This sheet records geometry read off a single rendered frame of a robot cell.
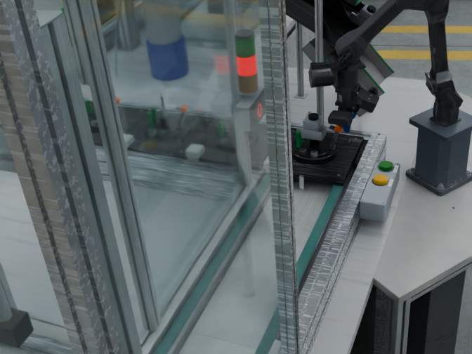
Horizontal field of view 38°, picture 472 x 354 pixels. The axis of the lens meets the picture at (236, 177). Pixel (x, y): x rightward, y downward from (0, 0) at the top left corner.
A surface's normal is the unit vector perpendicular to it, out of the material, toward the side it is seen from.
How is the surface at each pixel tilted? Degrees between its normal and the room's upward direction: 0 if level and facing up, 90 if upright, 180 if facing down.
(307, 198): 0
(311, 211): 0
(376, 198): 0
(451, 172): 90
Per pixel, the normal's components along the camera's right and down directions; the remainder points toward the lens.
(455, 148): 0.54, 0.44
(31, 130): -0.37, 0.55
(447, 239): -0.08, -0.83
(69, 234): 0.93, 0.15
